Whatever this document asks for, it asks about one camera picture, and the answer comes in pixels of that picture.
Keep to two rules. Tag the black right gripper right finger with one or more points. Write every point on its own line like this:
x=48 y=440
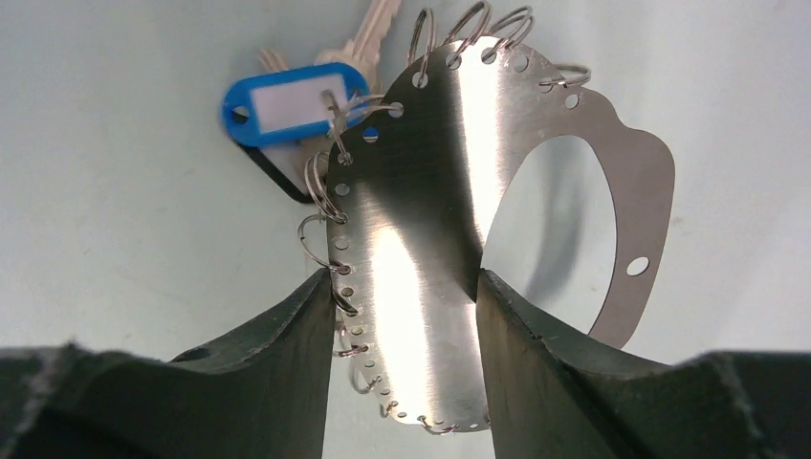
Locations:
x=554 y=392

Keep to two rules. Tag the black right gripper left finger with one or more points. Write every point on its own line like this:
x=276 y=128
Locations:
x=259 y=391

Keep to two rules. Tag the metal key organizer plate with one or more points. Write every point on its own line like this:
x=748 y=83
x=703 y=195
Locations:
x=412 y=190

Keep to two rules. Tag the key with blue tag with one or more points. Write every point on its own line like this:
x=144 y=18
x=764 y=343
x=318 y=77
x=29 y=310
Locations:
x=287 y=105

